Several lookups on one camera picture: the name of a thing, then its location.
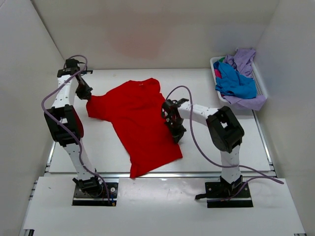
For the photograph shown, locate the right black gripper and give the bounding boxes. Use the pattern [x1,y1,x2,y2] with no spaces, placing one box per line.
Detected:
[164,118,187,144]

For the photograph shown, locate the red t shirt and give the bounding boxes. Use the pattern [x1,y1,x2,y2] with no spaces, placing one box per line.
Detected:
[86,78,183,178]

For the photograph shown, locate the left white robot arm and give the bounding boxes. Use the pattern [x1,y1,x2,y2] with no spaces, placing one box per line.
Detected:
[41,56,103,196]

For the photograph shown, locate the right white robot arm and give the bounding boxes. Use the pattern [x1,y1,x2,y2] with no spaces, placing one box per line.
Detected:
[161,98,245,197]

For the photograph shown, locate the pink garment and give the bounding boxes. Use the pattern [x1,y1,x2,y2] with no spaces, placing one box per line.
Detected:
[214,69,222,78]

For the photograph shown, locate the blue t shirt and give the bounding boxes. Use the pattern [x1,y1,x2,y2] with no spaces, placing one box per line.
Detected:
[213,61,257,99]

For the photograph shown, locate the white plastic basket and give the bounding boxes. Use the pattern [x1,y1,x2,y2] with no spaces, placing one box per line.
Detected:
[210,56,268,106]

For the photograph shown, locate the lavender t shirt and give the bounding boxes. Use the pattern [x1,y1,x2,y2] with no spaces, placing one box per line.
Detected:
[222,48,266,111]

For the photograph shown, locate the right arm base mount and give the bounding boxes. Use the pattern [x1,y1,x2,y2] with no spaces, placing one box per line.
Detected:
[195,175,253,208]

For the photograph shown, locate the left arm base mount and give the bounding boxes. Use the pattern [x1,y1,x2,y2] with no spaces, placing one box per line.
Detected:
[72,177,119,207]

